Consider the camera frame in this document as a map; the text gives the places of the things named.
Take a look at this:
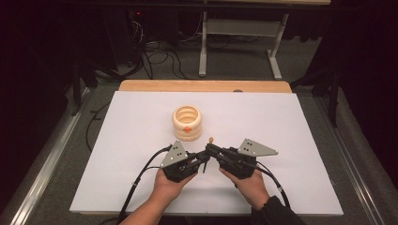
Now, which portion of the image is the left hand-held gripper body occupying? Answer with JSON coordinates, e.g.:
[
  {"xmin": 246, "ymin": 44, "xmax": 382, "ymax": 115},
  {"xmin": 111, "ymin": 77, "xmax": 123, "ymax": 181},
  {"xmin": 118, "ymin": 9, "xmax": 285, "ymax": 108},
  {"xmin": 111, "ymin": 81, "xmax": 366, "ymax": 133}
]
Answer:
[{"xmin": 160, "ymin": 139, "xmax": 202, "ymax": 184}]

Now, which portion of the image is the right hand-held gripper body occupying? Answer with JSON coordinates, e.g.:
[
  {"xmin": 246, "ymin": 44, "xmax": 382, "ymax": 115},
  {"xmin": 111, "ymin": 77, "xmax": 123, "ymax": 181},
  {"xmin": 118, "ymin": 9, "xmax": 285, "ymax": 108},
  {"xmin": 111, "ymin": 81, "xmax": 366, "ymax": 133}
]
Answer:
[{"xmin": 215, "ymin": 138, "xmax": 279, "ymax": 180}]

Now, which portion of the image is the person's left hand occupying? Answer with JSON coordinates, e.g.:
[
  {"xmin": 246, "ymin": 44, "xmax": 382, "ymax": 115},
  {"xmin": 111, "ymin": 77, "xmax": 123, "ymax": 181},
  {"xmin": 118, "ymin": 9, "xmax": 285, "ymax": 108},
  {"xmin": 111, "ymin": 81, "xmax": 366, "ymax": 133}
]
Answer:
[{"xmin": 152, "ymin": 168, "xmax": 198, "ymax": 206}]

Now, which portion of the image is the person's right hand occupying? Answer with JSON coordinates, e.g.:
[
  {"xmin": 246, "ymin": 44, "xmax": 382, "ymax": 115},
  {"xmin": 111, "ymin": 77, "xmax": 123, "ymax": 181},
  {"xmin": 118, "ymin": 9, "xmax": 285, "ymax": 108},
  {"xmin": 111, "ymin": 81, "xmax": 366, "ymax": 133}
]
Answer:
[{"xmin": 219, "ymin": 167, "xmax": 271, "ymax": 211}]

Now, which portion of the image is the cream ribbed brush holder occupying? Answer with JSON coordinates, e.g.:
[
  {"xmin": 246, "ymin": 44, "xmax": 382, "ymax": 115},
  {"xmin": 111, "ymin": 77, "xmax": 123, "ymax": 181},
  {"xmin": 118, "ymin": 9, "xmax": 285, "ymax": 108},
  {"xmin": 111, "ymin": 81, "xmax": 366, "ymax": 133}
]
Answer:
[{"xmin": 171, "ymin": 104, "xmax": 203, "ymax": 143}]

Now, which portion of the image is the white board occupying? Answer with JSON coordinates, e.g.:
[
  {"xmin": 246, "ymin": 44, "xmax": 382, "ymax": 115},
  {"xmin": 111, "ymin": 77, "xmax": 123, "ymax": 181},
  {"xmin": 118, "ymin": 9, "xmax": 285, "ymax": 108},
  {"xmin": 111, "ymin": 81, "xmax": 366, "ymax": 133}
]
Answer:
[{"xmin": 69, "ymin": 90, "xmax": 344, "ymax": 217}]

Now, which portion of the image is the wooden table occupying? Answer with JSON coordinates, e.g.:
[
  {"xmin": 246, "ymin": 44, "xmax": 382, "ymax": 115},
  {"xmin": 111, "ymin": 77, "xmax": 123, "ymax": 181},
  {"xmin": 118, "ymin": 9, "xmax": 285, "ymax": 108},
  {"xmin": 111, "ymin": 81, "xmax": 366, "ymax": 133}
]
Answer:
[{"xmin": 118, "ymin": 79, "xmax": 293, "ymax": 94}]

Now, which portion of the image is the black metal stand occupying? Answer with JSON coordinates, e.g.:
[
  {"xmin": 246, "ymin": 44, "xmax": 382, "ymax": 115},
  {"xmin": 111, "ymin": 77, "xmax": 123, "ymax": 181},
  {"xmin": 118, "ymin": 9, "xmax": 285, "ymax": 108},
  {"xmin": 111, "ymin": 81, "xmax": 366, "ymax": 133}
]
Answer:
[
  {"xmin": 70, "ymin": 58, "xmax": 99, "ymax": 117},
  {"xmin": 290, "ymin": 67, "xmax": 342, "ymax": 128}
]

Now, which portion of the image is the right hand-held gripper black cable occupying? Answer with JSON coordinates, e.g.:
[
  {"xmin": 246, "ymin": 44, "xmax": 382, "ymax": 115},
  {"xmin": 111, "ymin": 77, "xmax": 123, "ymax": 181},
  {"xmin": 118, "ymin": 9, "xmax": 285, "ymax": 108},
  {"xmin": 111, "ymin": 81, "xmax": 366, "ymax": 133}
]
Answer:
[{"xmin": 254, "ymin": 161, "xmax": 292, "ymax": 210}]

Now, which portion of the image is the hand-held gripper black cable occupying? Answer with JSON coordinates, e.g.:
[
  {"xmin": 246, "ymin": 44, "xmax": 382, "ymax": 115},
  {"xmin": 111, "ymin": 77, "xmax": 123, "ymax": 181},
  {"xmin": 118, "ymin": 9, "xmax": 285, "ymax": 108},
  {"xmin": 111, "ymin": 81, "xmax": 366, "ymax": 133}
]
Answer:
[
  {"xmin": 254, "ymin": 161, "xmax": 292, "ymax": 210},
  {"xmin": 115, "ymin": 143, "xmax": 174, "ymax": 225}
]

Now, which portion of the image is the left hand-held gripper black cable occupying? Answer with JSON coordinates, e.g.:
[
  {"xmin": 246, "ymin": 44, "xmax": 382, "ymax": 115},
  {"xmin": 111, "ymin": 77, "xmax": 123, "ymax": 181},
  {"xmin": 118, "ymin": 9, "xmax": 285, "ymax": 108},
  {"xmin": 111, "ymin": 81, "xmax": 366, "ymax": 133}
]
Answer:
[{"xmin": 115, "ymin": 143, "xmax": 174, "ymax": 225}]

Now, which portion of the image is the black floor cable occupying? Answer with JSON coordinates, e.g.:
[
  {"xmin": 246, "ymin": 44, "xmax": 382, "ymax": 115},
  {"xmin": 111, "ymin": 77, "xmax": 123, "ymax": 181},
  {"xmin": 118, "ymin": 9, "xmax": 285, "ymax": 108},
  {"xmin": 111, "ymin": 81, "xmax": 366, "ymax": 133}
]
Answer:
[{"xmin": 85, "ymin": 100, "xmax": 113, "ymax": 153}]

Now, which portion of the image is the tangle of black floor cables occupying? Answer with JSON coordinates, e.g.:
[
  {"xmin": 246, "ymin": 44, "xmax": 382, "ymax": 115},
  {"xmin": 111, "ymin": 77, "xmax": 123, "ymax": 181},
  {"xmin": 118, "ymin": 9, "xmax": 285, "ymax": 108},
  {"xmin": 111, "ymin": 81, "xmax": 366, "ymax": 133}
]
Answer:
[{"xmin": 125, "ymin": 18, "xmax": 201, "ymax": 81}]

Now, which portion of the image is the white metal desk frame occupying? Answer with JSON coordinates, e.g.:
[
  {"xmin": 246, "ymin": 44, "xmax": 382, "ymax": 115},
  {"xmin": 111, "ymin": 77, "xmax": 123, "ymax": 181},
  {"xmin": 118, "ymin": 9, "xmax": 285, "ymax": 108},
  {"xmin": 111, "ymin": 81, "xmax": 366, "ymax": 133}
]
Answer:
[{"xmin": 198, "ymin": 10, "xmax": 291, "ymax": 81}]

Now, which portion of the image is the metal floor rail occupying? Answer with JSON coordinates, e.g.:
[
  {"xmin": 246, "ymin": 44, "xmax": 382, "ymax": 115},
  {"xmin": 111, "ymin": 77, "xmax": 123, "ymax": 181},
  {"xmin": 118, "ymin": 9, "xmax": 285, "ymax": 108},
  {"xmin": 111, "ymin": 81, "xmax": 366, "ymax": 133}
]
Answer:
[
  {"xmin": 314, "ymin": 96, "xmax": 387, "ymax": 225},
  {"xmin": 10, "ymin": 88, "xmax": 92, "ymax": 225}
]

